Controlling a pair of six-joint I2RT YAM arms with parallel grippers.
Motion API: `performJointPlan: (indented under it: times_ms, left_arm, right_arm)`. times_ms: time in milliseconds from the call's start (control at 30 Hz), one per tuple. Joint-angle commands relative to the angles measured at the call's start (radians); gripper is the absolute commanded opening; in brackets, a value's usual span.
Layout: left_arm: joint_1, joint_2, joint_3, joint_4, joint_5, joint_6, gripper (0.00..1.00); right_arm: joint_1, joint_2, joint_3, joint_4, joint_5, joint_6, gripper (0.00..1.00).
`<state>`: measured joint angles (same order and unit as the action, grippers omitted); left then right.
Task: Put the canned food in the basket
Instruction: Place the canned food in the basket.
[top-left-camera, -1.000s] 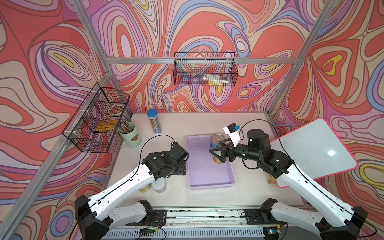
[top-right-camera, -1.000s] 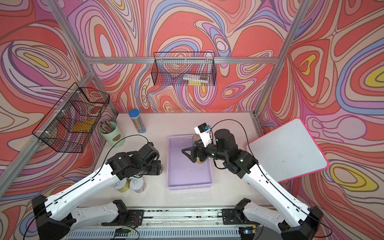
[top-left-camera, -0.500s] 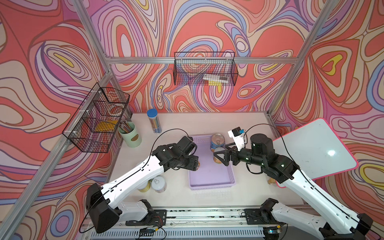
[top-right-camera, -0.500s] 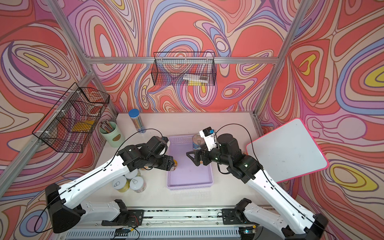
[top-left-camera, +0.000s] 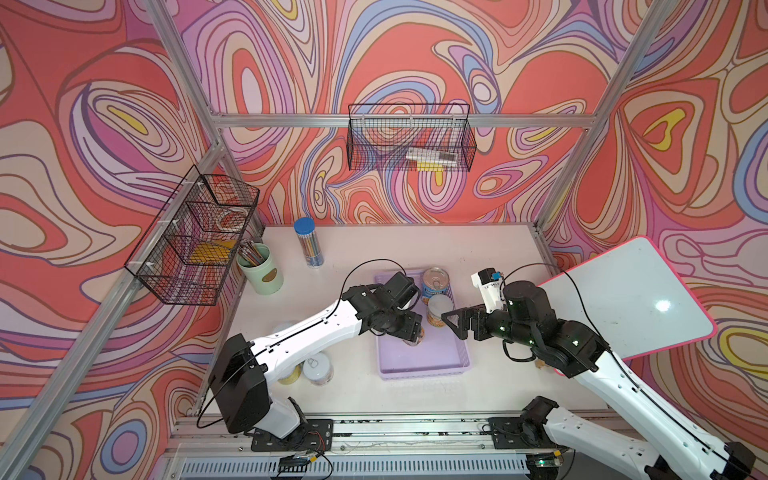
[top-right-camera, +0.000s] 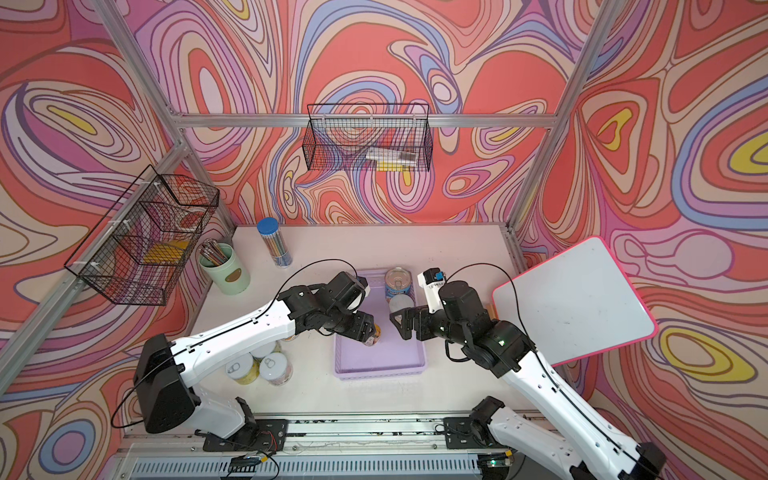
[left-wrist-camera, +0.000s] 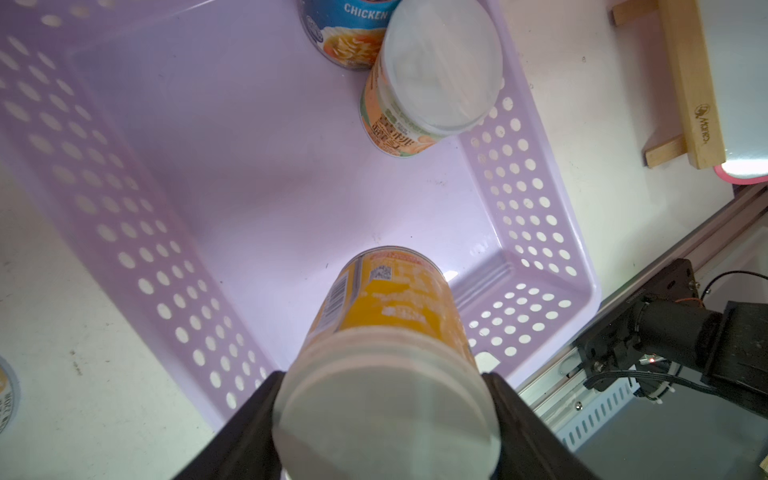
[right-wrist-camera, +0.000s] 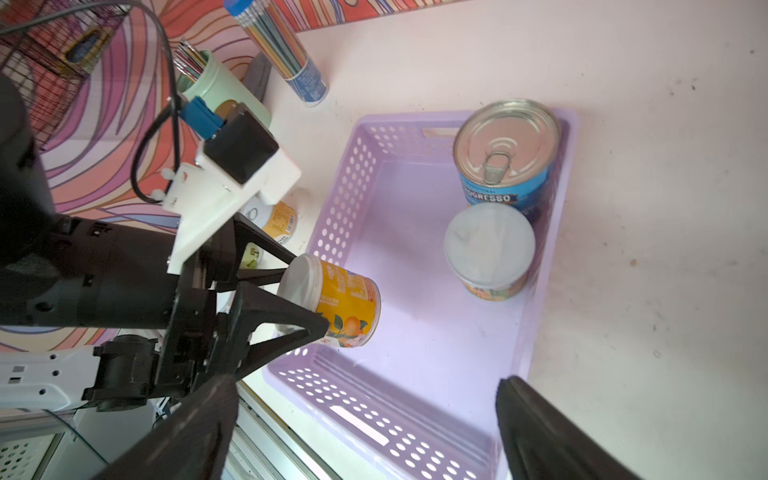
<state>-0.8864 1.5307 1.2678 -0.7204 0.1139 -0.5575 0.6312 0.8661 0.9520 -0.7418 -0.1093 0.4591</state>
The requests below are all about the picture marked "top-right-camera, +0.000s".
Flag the large blue label can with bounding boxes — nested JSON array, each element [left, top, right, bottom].
[[384, 267, 412, 299]]

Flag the green cup with pencils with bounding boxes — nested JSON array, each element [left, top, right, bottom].
[[197, 239, 251, 295]]

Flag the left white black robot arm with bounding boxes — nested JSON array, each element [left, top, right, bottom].
[[134, 271, 376, 438]]

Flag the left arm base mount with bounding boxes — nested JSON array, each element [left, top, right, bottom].
[[202, 397, 289, 454]]

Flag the yellow label pull-tab can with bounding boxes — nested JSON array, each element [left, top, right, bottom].
[[225, 353, 260, 385]]

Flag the wooden board stand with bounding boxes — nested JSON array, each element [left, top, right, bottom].
[[484, 304, 498, 320]]

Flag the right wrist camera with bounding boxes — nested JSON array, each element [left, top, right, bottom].
[[417, 267, 445, 314]]

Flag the items in back basket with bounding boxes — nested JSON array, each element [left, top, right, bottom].
[[365, 147, 418, 172]]

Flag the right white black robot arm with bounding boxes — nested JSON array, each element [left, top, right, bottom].
[[390, 281, 666, 479]]

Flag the clear tube blue lid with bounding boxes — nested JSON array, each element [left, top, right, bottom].
[[257, 217, 292, 267]]

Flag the white board pink frame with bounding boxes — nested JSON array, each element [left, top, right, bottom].
[[492, 236, 659, 366]]

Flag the aluminium rail front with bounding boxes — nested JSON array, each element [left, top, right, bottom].
[[113, 411, 619, 480]]

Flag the orange can plastic lid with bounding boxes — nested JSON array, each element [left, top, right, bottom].
[[389, 294, 415, 313]]

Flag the black wire basket wall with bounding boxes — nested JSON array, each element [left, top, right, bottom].
[[64, 166, 220, 306], [302, 101, 433, 173]]

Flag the silver pull-tab can front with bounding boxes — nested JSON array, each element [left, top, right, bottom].
[[259, 352, 293, 386]]

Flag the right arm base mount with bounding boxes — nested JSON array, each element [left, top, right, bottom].
[[435, 396, 507, 450]]

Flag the purple plastic perforated basket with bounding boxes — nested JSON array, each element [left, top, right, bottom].
[[334, 268, 427, 380]]

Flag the black wire basket left wall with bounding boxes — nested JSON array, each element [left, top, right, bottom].
[[64, 166, 220, 306]]

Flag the can with white plastic lid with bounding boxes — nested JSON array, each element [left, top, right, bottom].
[[363, 325, 381, 347]]

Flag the black wire basket back wall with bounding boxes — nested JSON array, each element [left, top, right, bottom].
[[302, 101, 433, 173]]

